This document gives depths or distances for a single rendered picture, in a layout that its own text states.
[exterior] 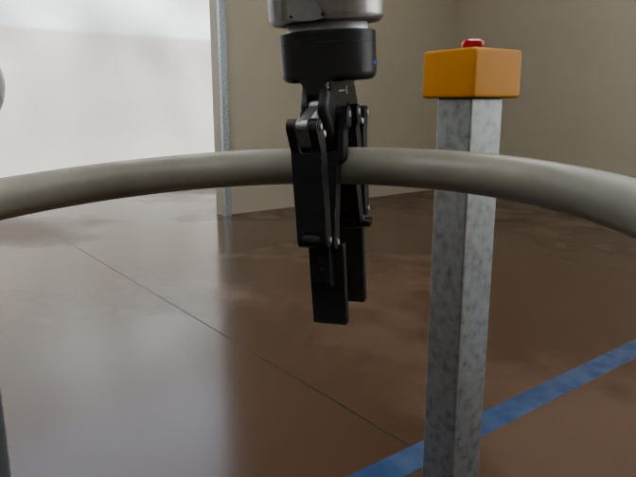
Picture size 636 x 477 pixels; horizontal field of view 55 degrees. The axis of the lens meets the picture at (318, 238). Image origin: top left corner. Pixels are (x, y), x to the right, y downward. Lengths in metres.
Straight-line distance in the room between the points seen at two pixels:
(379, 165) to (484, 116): 0.64
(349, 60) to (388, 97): 6.32
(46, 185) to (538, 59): 6.56
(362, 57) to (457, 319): 0.75
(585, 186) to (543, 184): 0.03
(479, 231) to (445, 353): 0.24
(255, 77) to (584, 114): 3.21
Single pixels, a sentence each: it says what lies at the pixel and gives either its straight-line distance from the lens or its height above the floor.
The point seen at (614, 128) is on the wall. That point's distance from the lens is 6.46.
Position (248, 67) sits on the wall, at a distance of 5.72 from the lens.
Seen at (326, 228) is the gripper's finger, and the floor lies 0.90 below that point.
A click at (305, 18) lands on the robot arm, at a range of 0.46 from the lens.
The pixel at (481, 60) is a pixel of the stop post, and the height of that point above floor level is 1.06.
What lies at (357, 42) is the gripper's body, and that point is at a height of 1.03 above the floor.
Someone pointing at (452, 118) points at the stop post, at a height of 0.96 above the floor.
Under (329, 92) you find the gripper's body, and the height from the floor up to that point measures 1.00.
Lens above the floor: 0.99
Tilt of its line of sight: 12 degrees down
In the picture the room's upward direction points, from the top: straight up
